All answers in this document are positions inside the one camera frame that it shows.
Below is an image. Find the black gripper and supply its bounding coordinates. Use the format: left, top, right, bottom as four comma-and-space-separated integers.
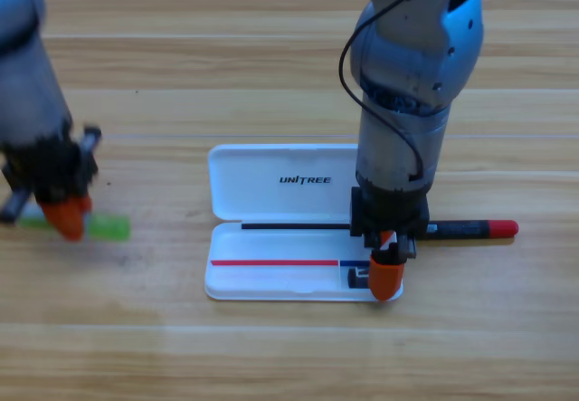
0, 122, 103, 243
350, 186, 430, 302

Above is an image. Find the green and white eraser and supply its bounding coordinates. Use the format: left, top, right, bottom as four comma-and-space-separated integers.
17, 213, 131, 242

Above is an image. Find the red and black marker pen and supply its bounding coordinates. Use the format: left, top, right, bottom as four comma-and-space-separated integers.
424, 219, 519, 241

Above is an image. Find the white Unitree pencil case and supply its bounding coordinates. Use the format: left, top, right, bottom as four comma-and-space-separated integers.
204, 143, 403, 302

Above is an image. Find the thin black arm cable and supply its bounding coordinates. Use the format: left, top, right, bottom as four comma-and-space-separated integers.
338, 0, 425, 181

